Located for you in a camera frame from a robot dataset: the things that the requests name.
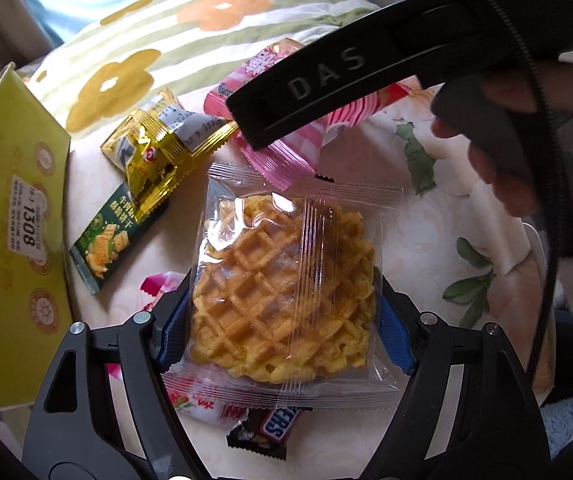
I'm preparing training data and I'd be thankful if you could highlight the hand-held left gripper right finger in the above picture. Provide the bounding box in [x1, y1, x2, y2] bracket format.
[366, 275, 554, 480]

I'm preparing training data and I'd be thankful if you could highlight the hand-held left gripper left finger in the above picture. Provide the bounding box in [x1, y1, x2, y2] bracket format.
[21, 290, 202, 480]

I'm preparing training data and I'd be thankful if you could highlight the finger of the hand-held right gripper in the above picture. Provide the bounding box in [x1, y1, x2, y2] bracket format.
[239, 57, 419, 151]

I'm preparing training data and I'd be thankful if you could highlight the pink striped snack packet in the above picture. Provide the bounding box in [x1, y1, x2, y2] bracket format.
[203, 37, 419, 192]

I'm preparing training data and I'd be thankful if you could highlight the clear waffle packet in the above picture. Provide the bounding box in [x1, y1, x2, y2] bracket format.
[164, 161, 405, 413]

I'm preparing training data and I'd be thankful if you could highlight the green cardboard box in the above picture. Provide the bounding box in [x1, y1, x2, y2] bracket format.
[0, 62, 75, 411]

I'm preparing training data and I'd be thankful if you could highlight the person's right hand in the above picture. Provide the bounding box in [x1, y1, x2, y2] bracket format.
[431, 57, 573, 218]

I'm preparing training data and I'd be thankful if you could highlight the dark green biscuit packet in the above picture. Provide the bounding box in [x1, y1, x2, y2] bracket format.
[69, 182, 172, 297]

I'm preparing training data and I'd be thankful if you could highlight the gold snack packet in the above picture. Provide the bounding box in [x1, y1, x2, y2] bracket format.
[100, 87, 240, 211]

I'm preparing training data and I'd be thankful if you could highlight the chocolate bar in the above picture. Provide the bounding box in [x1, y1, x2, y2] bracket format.
[226, 400, 313, 461]

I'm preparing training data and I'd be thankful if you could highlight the floral striped quilt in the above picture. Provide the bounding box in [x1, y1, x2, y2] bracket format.
[16, 0, 397, 135]

